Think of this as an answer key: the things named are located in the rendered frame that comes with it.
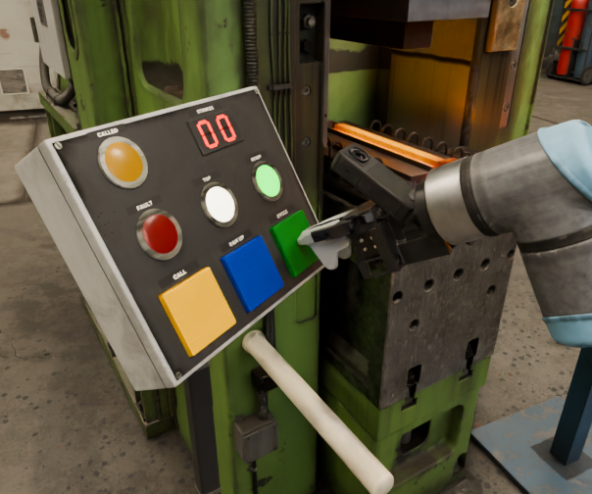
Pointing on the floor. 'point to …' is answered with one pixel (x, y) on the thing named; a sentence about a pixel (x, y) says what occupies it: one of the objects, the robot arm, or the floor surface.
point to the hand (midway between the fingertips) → (304, 233)
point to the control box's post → (202, 429)
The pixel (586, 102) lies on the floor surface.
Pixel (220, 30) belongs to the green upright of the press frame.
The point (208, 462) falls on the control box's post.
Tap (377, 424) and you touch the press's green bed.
